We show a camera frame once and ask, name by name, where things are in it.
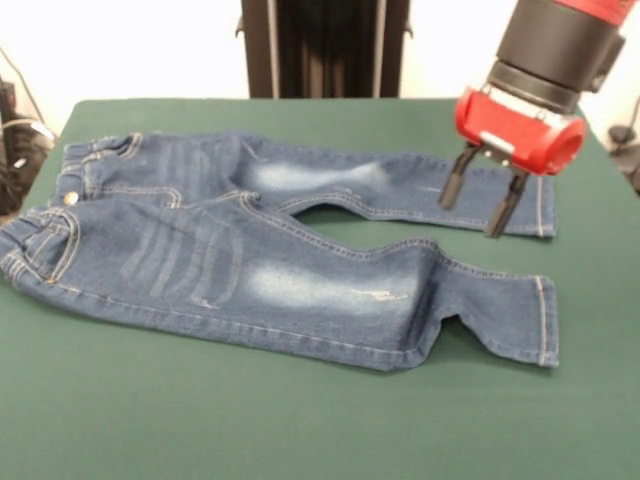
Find blue denim jeans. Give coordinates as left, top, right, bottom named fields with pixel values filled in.
left=0, top=130, right=560, bottom=374

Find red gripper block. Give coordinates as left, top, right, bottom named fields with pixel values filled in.
left=438, top=85, right=586, bottom=239

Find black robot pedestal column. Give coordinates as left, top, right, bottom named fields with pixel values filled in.
left=234, top=0, right=415, bottom=100

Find black stand foot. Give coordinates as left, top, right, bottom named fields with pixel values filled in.
left=607, top=94, right=640, bottom=197

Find dark green table cloth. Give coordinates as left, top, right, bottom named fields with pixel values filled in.
left=0, top=97, right=640, bottom=480

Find black cable bundle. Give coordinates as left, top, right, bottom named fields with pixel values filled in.
left=0, top=44, right=57, bottom=217

